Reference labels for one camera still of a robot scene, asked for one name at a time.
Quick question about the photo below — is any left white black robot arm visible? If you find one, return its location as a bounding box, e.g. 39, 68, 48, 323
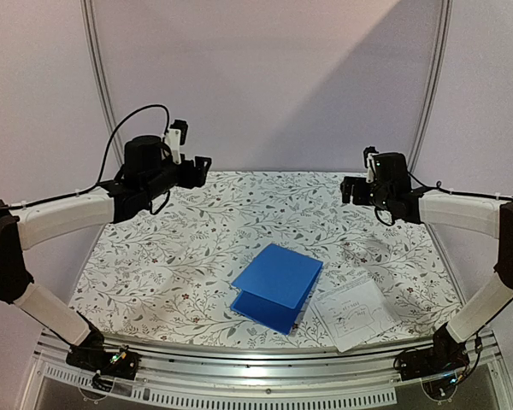
0, 130, 212, 371

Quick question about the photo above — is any aluminium front rail frame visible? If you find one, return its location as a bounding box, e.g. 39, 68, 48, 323
20, 331, 513, 409

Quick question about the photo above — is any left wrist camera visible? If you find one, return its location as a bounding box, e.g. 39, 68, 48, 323
163, 119, 189, 165

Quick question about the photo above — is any left aluminium vertical post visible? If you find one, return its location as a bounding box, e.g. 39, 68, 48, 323
80, 0, 117, 142

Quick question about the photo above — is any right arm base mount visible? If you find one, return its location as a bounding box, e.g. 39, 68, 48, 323
393, 334, 483, 401

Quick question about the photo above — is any right aluminium vertical post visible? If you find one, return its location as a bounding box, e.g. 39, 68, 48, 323
408, 0, 452, 172

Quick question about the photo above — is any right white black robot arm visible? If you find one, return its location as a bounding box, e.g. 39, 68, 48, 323
339, 147, 513, 372

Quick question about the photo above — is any blue ring binder folder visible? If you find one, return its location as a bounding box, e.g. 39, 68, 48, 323
230, 243, 323, 336

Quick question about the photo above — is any floral patterned tablecloth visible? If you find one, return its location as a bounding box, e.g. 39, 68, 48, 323
68, 170, 463, 349

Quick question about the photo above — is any aluminium vertical post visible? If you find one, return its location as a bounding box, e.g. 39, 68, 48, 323
408, 0, 452, 172
80, 0, 117, 142

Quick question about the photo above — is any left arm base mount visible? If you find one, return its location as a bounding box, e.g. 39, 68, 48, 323
66, 341, 141, 393

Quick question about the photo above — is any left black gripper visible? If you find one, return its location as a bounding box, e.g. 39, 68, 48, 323
143, 154, 212, 202

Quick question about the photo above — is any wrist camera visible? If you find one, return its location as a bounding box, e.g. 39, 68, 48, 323
163, 119, 189, 165
363, 146, 378, 184

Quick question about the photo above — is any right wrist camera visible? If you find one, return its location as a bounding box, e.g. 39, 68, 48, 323
363, 146, 378, 184

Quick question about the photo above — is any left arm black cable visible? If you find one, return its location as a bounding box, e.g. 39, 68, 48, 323
0, 104, 172, 214

